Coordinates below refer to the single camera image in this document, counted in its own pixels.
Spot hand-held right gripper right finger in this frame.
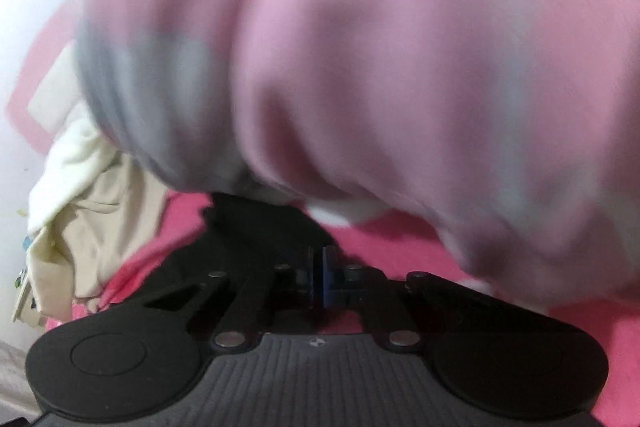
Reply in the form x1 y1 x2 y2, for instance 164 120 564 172
322 244 494 353

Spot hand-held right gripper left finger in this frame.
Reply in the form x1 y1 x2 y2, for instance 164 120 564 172
144 247 322 353

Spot black pants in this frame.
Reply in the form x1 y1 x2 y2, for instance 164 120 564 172
107 192 381 338

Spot pink floral bed blanket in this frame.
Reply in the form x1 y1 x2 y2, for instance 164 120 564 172
45 194 640 427

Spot beige cloth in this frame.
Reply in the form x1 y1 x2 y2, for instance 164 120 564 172
30 152 171 318

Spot pink grey flowered quilt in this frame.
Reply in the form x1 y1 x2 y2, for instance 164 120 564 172
75 0 640 308

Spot cream nightstand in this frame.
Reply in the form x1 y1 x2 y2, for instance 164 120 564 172
10 232 38 323

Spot grey curtain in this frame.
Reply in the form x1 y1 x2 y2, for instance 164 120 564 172
0 339 46 408

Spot pink white bed headboard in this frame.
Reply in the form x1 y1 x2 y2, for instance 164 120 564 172
5 0 86 152

